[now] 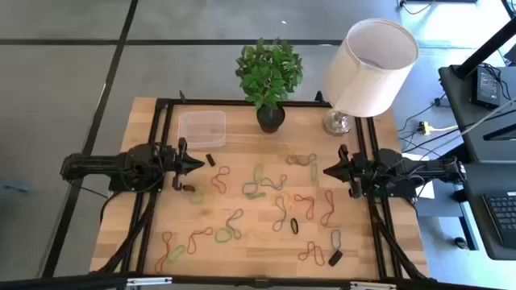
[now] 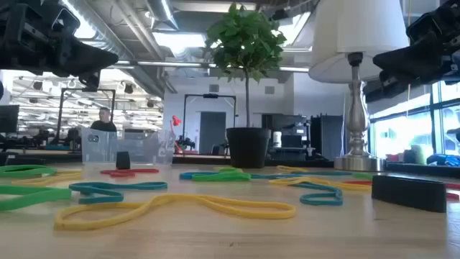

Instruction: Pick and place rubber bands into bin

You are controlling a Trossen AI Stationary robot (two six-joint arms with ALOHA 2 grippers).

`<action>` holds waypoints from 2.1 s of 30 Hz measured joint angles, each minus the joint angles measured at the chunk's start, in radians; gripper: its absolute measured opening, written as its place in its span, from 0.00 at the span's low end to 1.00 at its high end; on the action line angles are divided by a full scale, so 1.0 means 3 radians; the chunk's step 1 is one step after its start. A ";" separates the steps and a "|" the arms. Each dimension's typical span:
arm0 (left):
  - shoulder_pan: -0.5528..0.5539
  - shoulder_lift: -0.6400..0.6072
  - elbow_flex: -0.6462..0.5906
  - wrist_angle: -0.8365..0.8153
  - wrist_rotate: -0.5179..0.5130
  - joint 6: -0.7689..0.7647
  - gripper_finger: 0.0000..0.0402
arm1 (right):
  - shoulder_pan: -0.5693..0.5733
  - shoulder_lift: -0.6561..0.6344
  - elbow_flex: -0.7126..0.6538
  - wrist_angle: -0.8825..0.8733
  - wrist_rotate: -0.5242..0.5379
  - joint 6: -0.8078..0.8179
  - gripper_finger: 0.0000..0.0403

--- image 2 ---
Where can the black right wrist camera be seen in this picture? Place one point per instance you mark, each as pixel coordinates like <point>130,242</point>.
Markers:
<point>424,28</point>

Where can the green plant in black pot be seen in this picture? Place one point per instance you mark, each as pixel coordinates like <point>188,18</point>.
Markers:
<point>248,147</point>

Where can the small black cube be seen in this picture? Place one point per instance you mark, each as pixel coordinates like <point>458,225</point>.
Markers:
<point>123,160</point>

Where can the red desk lamp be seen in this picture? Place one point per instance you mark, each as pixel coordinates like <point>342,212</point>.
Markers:
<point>176,120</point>

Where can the white canister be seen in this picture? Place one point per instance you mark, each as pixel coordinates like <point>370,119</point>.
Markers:
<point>277,139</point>

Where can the black block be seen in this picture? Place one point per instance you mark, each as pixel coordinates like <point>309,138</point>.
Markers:
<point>409,194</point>

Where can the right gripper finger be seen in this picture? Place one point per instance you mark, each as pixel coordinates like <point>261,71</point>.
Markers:
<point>409,63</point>
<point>391,83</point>

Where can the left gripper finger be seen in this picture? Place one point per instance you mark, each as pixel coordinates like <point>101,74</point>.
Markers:
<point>90,82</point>
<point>86,57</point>

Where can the small black background robot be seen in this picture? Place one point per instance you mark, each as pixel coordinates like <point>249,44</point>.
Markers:
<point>185,143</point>

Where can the grey door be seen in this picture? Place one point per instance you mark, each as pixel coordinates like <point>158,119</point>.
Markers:
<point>212,129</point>

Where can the black background robot station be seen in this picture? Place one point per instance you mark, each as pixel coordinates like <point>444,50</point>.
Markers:
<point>291,141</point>

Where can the black aluminium table frame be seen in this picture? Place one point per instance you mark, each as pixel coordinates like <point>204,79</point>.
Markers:
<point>201,161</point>

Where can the blue rubber band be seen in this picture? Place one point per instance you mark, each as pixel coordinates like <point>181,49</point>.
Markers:
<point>185,175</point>

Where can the silver lamp with white shade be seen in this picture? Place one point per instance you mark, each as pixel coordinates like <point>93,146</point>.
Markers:
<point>357,118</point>

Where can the black metal station frame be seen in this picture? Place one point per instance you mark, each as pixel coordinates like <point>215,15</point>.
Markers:
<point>210,96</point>
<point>113,104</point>

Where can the grey wall vent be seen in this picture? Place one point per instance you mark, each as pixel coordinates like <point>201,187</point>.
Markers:
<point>269,90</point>
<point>214,88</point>

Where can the long white light bar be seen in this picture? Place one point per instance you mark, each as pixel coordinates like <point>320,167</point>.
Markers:
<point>169,64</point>

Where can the black hanging spotlight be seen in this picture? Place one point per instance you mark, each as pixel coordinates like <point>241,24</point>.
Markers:
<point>128,88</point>
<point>37,85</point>

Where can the large yellow rubber band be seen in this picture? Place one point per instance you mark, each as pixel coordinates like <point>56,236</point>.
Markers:
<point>161,199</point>

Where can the blue crumpled object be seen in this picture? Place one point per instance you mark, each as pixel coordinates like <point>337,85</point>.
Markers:
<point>443,160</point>

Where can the black cabinet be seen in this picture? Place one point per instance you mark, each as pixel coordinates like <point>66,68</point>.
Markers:
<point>327,136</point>

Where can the green cylindrical object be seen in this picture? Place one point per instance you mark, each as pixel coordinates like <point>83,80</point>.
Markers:
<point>418,154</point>

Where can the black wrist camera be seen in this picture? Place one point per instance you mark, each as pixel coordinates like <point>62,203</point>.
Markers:
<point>424,28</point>
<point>66,21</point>

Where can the person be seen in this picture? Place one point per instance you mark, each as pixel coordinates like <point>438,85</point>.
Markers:
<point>104,126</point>

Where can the clear plastic bin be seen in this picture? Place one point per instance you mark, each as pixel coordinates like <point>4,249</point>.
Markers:
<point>151,147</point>

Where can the black computer monitor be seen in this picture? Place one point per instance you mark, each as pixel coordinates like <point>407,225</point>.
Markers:
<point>9,118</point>

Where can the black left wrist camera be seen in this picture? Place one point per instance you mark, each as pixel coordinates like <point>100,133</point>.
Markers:
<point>66,21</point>

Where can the small red object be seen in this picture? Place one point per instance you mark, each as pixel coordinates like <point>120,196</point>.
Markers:
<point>392,158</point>

